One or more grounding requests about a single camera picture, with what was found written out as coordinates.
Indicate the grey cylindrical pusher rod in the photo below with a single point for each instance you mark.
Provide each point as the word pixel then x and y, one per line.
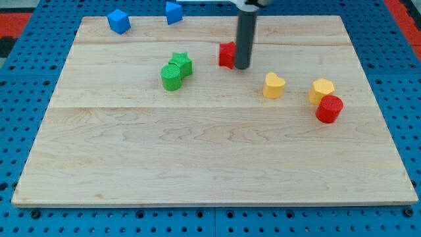
pixel 246 24

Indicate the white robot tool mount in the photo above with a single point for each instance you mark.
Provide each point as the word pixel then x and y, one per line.
pixel 251 5

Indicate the red star block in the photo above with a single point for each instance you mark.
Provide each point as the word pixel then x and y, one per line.
pixel 227 54

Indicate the green star block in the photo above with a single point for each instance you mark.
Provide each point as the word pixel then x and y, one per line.
pixel 183 62

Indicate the yellow heart block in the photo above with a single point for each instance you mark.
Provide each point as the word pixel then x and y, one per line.
pixel 273 86

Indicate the green cylinder block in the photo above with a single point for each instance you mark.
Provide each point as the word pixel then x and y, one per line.
pixel 171 77

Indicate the yellow hexagon block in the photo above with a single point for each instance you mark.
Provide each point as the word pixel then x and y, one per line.
pixel 320 88

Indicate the red cylinder block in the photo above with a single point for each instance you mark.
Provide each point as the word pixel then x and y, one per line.
pixel 329 109

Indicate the blue cube block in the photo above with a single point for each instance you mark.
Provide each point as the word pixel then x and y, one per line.
pixel 119 21

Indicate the light wooden board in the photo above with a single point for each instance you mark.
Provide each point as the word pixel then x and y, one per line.
pixel 112 136

